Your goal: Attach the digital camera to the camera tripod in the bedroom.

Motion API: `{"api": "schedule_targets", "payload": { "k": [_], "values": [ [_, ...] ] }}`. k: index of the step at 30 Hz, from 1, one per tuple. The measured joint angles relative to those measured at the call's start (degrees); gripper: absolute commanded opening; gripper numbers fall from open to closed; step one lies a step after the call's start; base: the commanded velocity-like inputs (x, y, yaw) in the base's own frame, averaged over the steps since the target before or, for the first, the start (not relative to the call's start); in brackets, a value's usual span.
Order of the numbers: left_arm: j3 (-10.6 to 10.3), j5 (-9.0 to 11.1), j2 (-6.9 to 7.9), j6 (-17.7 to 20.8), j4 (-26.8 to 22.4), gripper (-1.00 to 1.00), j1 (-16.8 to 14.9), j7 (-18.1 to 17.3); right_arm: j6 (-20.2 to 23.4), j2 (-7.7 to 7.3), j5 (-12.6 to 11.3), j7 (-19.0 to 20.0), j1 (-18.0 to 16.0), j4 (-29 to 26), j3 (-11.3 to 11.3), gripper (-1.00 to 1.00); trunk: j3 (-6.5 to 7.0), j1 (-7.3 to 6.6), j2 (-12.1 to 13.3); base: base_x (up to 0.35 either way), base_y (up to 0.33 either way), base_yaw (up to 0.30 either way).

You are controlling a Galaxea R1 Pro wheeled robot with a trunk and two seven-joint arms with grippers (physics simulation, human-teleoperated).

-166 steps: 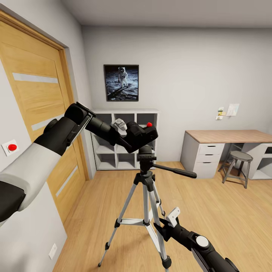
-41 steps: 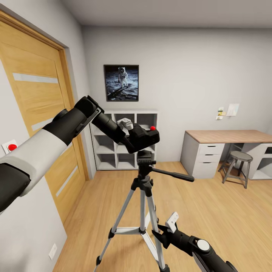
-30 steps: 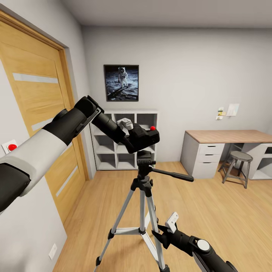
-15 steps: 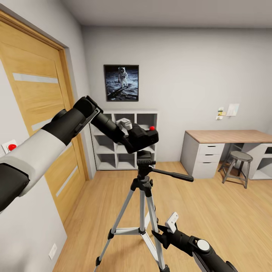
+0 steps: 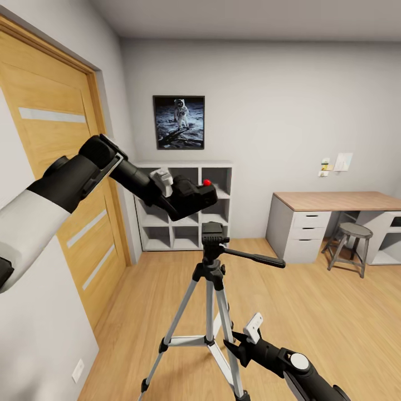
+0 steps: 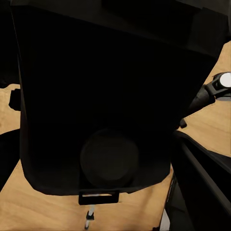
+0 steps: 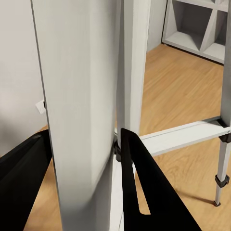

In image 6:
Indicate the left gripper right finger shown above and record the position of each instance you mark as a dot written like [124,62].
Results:
[205,183]

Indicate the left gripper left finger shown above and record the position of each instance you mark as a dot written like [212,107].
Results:
[9,154]

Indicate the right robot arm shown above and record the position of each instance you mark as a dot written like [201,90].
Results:
[218,89]

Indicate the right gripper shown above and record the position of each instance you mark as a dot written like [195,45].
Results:
[194,107]

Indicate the digital camera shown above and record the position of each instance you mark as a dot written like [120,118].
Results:
[103,86]

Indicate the camera tripod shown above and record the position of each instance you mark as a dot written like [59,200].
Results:
[90,214]

